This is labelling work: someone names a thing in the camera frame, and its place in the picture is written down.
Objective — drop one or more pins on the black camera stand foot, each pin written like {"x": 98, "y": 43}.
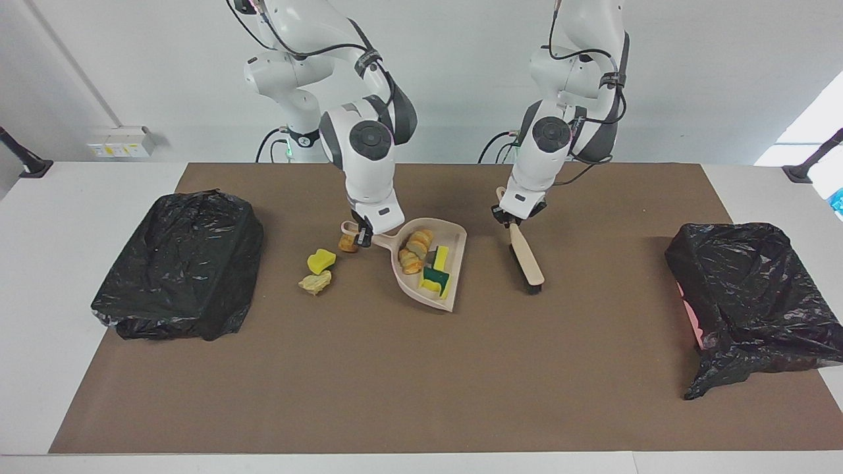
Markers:
{"x": 813, "y": 158}
{"x": 23, "y": 158}

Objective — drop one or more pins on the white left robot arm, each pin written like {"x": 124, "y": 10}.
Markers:
{"x": 537, "y": 171}

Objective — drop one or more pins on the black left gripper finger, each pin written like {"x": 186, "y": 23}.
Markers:
{"x": 502, "y": 216}

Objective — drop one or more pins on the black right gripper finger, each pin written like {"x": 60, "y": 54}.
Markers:
{"x": 364, "y": 242}

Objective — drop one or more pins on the pale beige sponge chunk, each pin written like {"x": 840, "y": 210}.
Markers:
{"x": 411, "y": 263}

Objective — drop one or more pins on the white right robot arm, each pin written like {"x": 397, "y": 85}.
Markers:
{"x": 369, "y": 171}

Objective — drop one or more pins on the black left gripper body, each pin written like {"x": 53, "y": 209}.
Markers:
{"x": 530, "y": 216}

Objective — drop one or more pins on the white wall outlet box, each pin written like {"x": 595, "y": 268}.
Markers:
{"x": 122, "y": 141}

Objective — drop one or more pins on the blue plastic object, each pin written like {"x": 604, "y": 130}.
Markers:
{"x": 838, "y": 201}

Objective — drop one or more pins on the right black garbage bag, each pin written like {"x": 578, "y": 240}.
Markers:
{"x": 757, "y": 296}

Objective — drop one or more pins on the small yellow sponge wedge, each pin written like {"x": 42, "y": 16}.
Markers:
{"x": 441, "y": 258}

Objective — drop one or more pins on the pink plastic bin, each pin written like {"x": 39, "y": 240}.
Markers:
{"x": 691, "y": 322}

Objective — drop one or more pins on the brown cork-like sponge roll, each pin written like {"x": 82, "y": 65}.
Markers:
{"x": 346, "y": 245}

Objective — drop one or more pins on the black garbage bag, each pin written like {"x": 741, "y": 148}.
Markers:
{"x": 178, "y": 263}
{"x": 757, "y": 296}

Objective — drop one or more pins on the beige plastic dustpan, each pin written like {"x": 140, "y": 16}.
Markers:
{"x": 410, "y": 284}

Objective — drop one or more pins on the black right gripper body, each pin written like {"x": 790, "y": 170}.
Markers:
{"x": 361, "y": 224}

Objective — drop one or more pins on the green and yellow sponge piece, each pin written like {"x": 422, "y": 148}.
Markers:
{"x": 435, "y": 284}

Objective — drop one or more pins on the large brown table mat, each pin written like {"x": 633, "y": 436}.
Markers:
{"x": 428, "y": 408}

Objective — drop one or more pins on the orange striped sponge piece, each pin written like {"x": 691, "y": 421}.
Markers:
{"x": 421, "y": 239}

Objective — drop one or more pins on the beige hand brush black bristles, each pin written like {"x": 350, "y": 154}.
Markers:
{"x": 527, "y": 257}

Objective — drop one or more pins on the left black garbage bag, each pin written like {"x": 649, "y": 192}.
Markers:
{"x": 178, "y": 263}

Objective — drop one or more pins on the pale sponge scrap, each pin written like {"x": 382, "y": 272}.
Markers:
{"x": 315, "y": 282}

